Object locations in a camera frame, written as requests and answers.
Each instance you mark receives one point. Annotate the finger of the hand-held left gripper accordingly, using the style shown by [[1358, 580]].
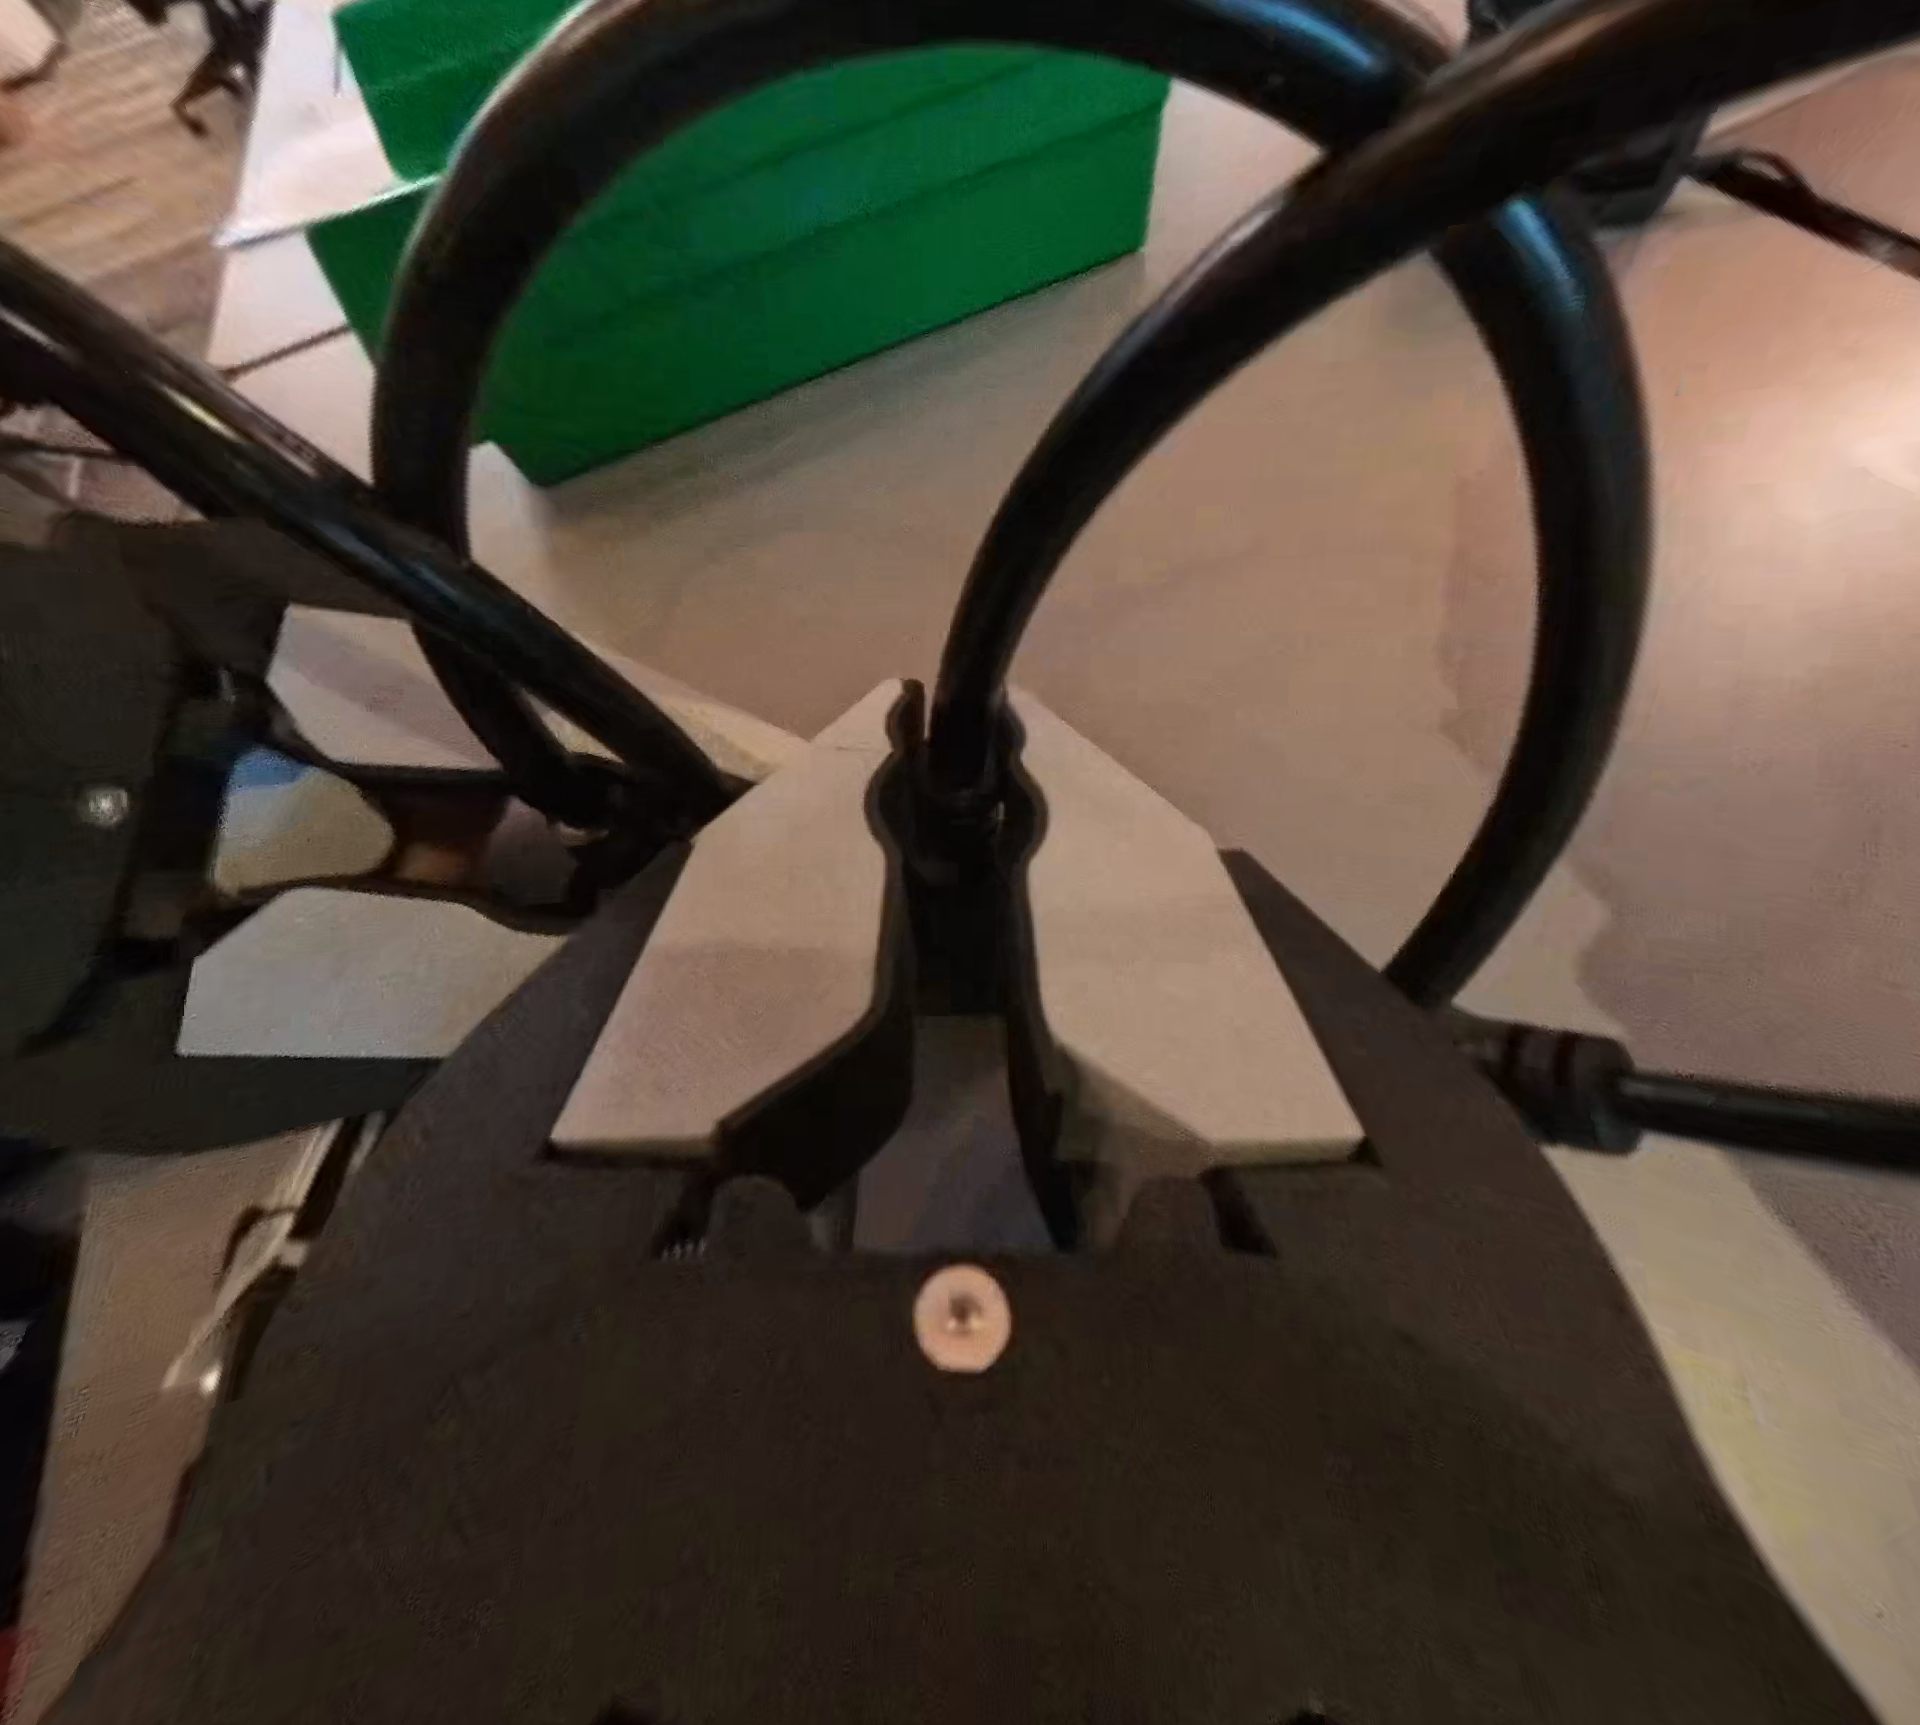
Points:
[[361, 676], [361, 983]]

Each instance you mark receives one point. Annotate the green plastic bin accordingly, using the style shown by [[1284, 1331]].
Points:
[[825, 256]]

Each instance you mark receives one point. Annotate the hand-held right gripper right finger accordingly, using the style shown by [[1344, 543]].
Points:
[[1185, 1005]]

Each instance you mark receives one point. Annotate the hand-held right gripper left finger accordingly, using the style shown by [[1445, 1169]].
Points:
[[751, 975]]

